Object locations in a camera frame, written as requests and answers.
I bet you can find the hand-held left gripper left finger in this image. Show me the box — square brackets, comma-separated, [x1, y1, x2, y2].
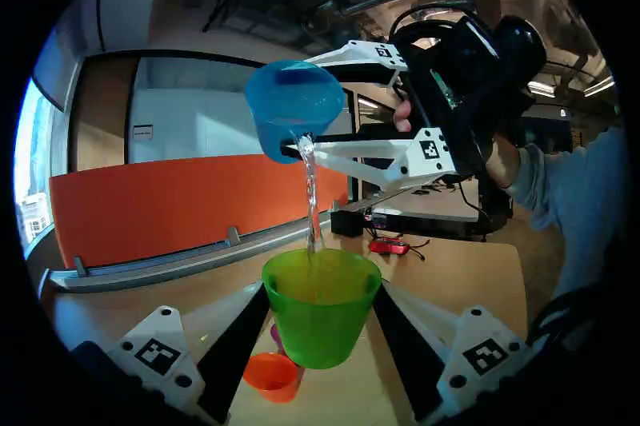
[106, 280, 274, 426]

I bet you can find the orange plastic cup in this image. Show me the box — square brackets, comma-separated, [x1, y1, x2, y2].
[243, 352, 302, 404]

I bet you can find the blue plastic cup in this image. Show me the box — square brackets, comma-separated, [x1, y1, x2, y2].
[244, 60, 346, 165]

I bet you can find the green plastic cup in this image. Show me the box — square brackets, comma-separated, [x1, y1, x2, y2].
[261, 248, 383, 370]

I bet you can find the person's right forearm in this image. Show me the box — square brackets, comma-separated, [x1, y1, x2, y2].
[510, 125, 629, 300]

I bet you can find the purple plastic cup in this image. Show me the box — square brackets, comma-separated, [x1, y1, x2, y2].
[270, 324, 306, 383]

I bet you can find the red desk screen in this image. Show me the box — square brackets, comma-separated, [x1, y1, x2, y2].
[42, 153, 351, 293]

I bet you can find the black cable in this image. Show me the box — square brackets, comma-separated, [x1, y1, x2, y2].
[527, 285, 609, 349]
[389, 5, 474, 45]

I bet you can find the person's right hand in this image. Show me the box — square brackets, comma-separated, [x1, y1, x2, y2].
[392, 98, 522, 191]

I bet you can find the red device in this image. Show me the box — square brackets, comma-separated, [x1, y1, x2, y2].
[367, 237, 411, 257]

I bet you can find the black box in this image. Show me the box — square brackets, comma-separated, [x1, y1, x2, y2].
[330, 209, 364, 237]

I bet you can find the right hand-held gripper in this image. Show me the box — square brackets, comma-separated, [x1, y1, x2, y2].
[279, 14, 549, 193]

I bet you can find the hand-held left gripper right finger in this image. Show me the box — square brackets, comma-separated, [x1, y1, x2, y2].
[371, 280, 534, 426]

